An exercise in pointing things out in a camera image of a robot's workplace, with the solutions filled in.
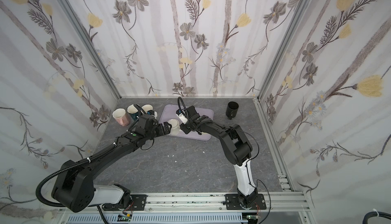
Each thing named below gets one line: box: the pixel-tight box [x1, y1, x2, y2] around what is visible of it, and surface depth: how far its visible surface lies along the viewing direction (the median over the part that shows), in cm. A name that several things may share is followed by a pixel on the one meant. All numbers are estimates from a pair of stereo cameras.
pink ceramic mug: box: [112, 107, 130, 127], surface depth 100 cm
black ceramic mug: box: [225, 101, 239, 120], surface depth 106 cm
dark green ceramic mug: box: [126, 103, 140, 121], surface depth 100 cm
